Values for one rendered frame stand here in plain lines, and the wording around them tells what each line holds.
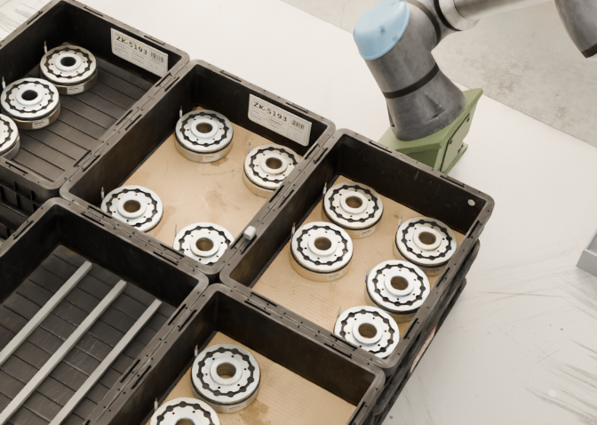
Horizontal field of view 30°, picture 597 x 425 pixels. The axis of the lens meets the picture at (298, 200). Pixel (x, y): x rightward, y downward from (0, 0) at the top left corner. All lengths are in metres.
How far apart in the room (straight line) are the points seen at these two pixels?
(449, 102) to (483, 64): 1.49
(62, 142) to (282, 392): 0.63
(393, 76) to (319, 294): 0.46
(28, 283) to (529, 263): 0.90
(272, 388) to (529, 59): 2.13
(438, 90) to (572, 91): 1.52
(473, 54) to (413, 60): 1.55
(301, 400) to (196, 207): 0.41
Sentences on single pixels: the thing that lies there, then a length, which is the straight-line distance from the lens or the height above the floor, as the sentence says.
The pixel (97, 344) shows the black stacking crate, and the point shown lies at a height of 0.83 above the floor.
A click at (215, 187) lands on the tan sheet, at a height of 0.83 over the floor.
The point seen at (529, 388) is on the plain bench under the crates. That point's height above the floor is 0.70.
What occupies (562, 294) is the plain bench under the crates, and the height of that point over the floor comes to 0.70.
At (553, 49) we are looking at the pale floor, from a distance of 3.67.
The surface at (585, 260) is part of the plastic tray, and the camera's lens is 2.08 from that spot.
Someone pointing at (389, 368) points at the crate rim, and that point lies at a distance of 1.60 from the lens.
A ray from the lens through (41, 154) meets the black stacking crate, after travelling 1.98.
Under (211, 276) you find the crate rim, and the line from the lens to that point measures 1.67.
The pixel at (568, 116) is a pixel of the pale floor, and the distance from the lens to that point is 3.45.
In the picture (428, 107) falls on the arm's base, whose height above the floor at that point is 0.87.
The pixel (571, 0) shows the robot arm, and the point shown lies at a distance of 1.75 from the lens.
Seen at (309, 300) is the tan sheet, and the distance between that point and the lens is 1.77.
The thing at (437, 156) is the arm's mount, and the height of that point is 0.82.
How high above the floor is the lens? 2.26
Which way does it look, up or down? 49 degrees down
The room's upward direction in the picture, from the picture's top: 8 degrees clockwise
